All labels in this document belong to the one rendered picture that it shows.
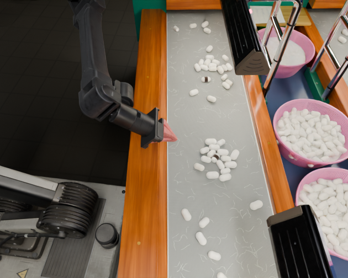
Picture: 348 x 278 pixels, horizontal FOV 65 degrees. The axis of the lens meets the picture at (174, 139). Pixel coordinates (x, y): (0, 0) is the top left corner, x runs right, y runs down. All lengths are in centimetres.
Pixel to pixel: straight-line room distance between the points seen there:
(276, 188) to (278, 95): 48
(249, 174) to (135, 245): 40
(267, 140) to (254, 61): 34
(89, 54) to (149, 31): 61
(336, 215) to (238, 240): 30
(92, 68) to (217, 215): 51
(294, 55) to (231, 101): 41
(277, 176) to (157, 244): 40
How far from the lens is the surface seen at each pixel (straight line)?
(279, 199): 84
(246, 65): 68
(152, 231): 76
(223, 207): 82
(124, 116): 68
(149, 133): 72
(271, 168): 88
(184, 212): 78
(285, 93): 123
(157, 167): 83
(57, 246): 113
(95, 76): 67
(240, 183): 86
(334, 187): 96
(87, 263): 108
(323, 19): 161
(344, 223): 92
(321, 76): 128
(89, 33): 82
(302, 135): 102
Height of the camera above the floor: 149
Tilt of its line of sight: 55 degrees down
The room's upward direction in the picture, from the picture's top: straight up
